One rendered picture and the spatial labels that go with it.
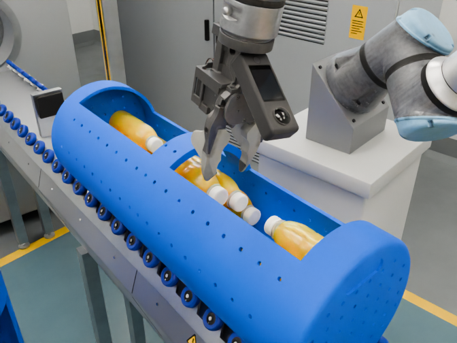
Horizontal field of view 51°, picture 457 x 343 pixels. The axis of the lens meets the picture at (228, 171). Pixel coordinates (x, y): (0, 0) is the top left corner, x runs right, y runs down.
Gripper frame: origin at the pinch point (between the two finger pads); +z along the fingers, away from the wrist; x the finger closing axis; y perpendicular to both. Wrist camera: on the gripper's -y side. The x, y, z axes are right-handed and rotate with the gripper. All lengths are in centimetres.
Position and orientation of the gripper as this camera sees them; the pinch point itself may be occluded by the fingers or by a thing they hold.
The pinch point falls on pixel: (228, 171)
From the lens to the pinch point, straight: 69.8
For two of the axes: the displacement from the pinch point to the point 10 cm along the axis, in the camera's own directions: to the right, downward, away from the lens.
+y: -5.8, -5.4, 6.1
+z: -1.8, 8.2, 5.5
